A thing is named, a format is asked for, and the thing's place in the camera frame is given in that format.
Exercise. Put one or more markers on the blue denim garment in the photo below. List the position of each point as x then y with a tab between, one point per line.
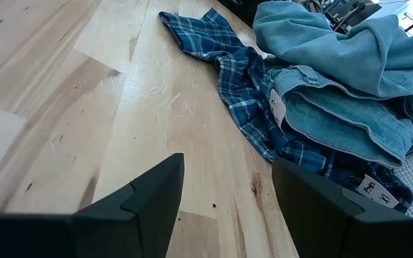
342	125

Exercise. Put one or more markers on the white paper clothing tag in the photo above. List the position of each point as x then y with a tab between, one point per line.
378	191
277	107

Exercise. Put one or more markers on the blue plaid shirt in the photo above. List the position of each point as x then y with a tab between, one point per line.
242	89

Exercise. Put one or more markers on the light blue towel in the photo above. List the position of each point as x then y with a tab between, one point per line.
335	46

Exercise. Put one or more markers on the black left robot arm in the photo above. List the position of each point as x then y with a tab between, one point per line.
350	14

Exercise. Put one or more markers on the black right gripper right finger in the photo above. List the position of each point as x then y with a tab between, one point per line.
335	229

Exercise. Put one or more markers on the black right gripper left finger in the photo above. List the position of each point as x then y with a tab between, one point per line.
120	229

